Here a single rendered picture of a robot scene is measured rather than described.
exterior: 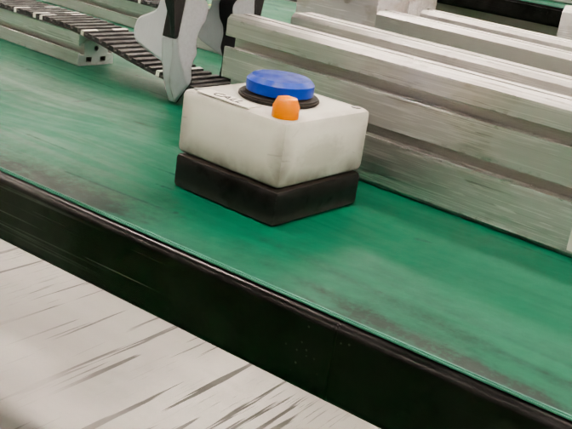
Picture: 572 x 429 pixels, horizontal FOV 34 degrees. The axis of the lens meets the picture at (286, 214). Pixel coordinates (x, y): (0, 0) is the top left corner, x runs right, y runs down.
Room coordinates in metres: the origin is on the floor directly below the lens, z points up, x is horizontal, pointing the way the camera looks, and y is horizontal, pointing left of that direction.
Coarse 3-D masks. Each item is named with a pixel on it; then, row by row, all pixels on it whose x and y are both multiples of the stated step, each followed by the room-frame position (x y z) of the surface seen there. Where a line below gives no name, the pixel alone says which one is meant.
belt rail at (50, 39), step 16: (0, 16) 0.88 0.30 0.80; (16, 16) 0.87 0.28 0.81; (0, 32) 0.88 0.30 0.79; (16, 32) 0.87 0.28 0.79; (32, 32) 0.86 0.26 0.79; (48, 32) 0.84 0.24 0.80; (64, 32) 0.83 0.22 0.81; (32, 48) 0.85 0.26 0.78; (48, 48) 0.84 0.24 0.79; (64, 48) 0.82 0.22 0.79; (80, 48) 0.82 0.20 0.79; (96, 48) 0.83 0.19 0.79; (80, 64) 0.82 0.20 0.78; (96, 64) 0.83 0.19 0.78
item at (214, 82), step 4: (196, 80) 0.74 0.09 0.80; (200, 80) 0.74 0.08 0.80; (204, 80) 0.75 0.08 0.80; (208, 80) 0.75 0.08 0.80; (212, 80) 0.75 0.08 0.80; (216, 80) 0.75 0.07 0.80; (220, 80) 0.76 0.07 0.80; (224, 80) 0.76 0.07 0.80; (192, 84) 0.73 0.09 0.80; (196, 84) 0.73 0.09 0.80; (200, 84) 0.73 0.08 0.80; (204, 84) 0.73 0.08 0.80; (208, 84) 0.73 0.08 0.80; (212, 84) 0.74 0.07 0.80; (216, 84) 0.74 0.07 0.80; (220, 84) 0.74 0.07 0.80; (224, 84) 0.75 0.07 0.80; (188, 88) 0.72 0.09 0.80; (192, 88) 0.72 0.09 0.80
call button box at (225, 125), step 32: (192, 96) 0.52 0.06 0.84; (224, 96) 0.51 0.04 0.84; (256, 96) 0.52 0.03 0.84; (320, 96) 0.55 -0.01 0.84; (192, 128) 0.52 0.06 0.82; (224, 128) 0.50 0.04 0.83; (256, 128) 0.49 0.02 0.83; (288, 128) 0.48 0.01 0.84; (320, 128) 0.50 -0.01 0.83; (352, 128) 0.53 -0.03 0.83; (192, 160) 0.52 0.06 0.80; (224, 160) 0.50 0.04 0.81; (256, 160) 0.49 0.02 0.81; (288, 160) 0.48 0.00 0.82; (320, 160) 0.50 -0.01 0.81; (352, 160) 0.53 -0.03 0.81; (224, 192) 0.50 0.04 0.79; (256, 192) 0.48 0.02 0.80; (288, 192) 0.48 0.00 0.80; (320, 192) 0.51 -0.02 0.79; (352, 192) 0.54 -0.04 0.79
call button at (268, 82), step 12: (252, 72) 0.53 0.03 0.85; (264, 72) 0.53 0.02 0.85; (276, 72) 0.54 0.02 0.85; (288, 72) 0.55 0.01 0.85; (252, 84) 0.52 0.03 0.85; (264, 84) 0.51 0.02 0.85; (276, 84) 0.51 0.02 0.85; (288, 84) 0.52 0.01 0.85; (300, 84) 0.52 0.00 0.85; (312, 84) 0.53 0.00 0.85; (276, 96) 0.51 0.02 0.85; (300, 96) 0.52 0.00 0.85; (312, 96) 0.53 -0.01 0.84
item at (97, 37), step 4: (104, 32) 0.81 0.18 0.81; (108, 32) 0.82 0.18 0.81; (112, 32) 0.82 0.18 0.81; (116, 32) 0.82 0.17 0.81; (120, 32) 0.83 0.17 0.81; (124, 32) 0.83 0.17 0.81; (128, 32) 0.83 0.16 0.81; (132, 32) 0.84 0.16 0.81; (88, 36) 0.80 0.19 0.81; (92, 36) 0.80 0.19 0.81; (96, 36) 0.80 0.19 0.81; (100, 36) 0.80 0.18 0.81; (104, 36) 0.81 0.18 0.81; (108, 36) 0.81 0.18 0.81; (112, 36) 0.81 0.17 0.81; (116, 36) 0.82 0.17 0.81; (120, 36) 0.82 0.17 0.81; (124, 36) 0.82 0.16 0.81; (128, 36) 0.82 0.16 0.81; (132, 36) 0.82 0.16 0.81; (92, 40) 0.80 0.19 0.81; (96, 40) 0.79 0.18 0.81; (100, 40) 0.79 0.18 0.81; (104, 40) 0.80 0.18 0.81; (108, 40) 0.80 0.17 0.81; (112, 40) 0.80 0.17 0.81; (100, 44) 0.79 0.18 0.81
